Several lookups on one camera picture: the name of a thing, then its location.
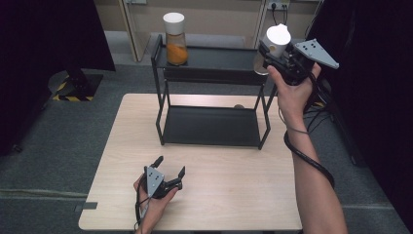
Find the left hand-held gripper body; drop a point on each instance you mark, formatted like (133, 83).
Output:
(154, 182)

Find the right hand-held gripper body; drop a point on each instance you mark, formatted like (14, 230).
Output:
(297, 66)

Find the brown powder glass jar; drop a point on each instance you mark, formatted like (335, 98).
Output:
(277, 37)

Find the black metal rack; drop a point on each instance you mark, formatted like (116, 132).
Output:
(211, 126)

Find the person's left hand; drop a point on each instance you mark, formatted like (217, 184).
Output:
(152, 209)

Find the person's right hand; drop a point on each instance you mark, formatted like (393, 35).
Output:
(292, 97)

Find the grey floor tape piece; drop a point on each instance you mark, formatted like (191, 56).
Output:
(86, 206)

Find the black curtain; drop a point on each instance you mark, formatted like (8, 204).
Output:
(373, 97)
(39, 39)

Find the orange powder glass jar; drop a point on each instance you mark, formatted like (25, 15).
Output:
(176, 48)

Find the black stand base striped tape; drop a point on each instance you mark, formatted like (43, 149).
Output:
(78, 86)

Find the white wall socket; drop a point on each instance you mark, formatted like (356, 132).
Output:
(279, 4)
(135, 1)

